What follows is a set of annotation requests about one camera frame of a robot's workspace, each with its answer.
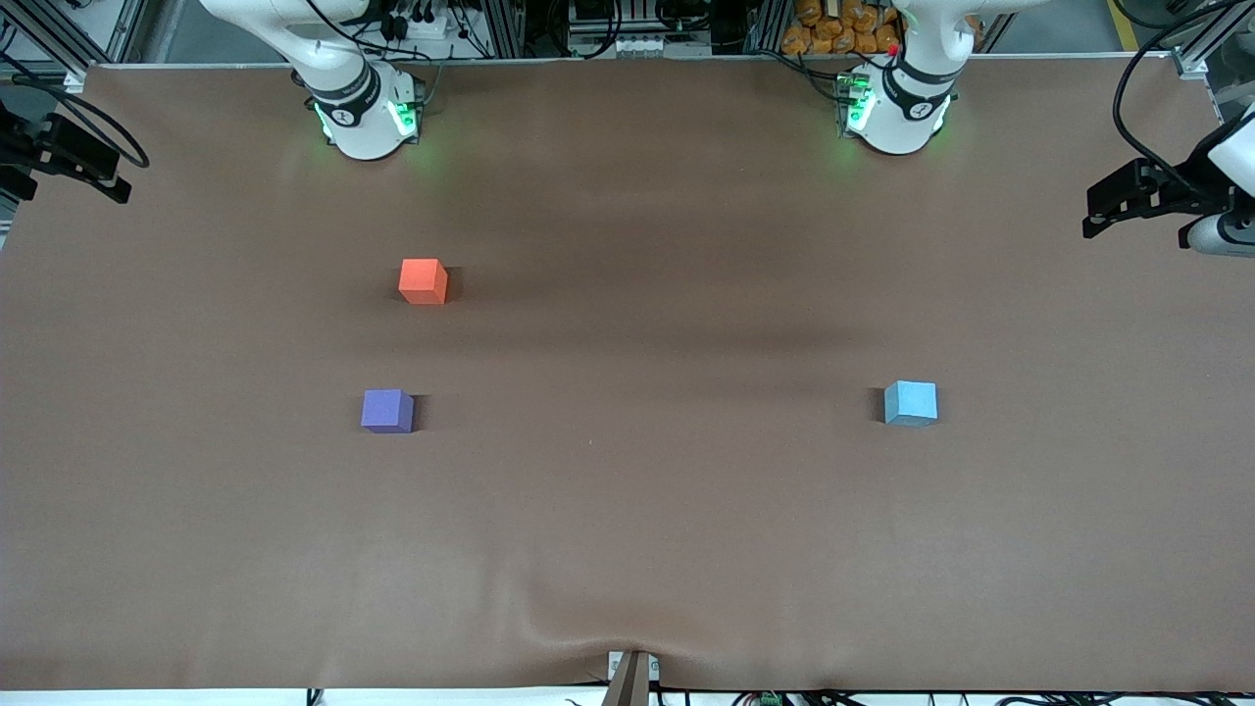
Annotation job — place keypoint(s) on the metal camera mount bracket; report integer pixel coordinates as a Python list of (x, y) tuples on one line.
[(630, 679)]

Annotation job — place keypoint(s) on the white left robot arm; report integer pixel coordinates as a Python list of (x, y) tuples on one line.
[(907, 88)]

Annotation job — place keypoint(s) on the purple foam block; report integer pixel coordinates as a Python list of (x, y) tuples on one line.
[(385, 409)]

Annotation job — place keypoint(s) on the orange snack packets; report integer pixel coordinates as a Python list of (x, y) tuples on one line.
[(833, 25)]

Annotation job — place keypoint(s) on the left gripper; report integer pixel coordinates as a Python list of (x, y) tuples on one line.
[(1182, 192)]

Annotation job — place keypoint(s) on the orange foam block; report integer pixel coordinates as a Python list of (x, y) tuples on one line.
[(422, 278)]

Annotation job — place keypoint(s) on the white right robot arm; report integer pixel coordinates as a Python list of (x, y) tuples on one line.
[(345, 69)]

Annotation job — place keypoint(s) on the blue foam block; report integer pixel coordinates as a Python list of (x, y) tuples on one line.
[(910, 402)]

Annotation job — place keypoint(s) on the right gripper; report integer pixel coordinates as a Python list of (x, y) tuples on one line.
[(18, 145)]

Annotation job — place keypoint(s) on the brown table mat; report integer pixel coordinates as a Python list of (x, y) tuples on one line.
[(627, 510)]

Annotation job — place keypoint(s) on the white power strip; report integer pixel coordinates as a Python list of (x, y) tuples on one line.
[(632, 45)]

